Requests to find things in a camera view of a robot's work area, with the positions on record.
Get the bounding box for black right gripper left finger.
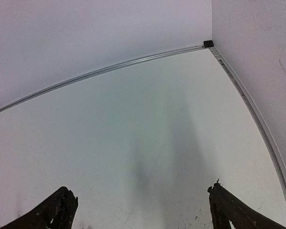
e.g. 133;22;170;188
2;187;79;229

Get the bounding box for back table edge rail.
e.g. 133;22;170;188
0;45;204;113

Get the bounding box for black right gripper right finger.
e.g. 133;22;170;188
207;181;285;229

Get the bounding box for table edge rail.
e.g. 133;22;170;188
0;45;204;113
209;47;286;201

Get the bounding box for black corner bracket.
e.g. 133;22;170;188
203;40;214;48

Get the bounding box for right table edge rail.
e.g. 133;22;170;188
209;47;286;201

